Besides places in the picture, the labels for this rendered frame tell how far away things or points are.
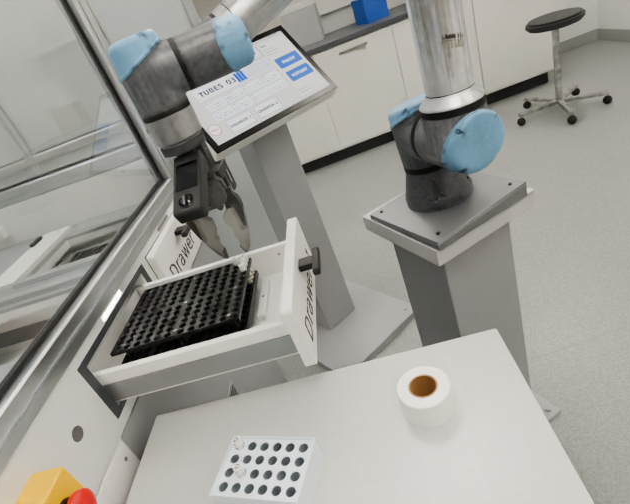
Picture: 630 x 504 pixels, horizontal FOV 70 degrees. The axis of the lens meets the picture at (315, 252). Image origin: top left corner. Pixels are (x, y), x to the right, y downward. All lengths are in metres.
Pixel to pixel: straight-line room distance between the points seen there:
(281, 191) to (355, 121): 2.17
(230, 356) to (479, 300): 0.66
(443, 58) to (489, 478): 0.62
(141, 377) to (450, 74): 0.70
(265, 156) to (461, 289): 0.84
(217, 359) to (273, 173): 1.02
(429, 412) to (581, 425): 1.00
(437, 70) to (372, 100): 2.92
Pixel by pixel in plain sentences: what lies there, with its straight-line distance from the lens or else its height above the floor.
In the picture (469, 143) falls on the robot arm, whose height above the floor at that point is 0.96.
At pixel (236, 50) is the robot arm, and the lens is 0.71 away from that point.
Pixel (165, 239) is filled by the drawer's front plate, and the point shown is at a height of 0.92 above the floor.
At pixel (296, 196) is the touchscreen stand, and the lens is 1.68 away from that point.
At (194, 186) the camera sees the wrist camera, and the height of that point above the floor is 1.09.
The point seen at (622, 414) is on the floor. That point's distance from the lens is 1.61.
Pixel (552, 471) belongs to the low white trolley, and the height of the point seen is 0.76.
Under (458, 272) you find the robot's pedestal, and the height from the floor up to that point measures 0.64.
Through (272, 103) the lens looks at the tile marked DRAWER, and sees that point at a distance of 1.53.
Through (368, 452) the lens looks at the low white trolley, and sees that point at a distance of 0.64.
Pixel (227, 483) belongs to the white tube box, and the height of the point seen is 0.79.
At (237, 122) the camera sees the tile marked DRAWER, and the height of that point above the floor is 1.01.
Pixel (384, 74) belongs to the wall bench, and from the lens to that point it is 3.74.
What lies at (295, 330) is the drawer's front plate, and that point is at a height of 0.89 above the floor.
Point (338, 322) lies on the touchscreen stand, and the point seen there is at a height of 0.05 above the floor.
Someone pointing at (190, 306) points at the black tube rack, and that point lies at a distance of 0.79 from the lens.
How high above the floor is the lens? 1.27
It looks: 29 degrees down
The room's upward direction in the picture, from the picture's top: 22 degrees counter-clockwise
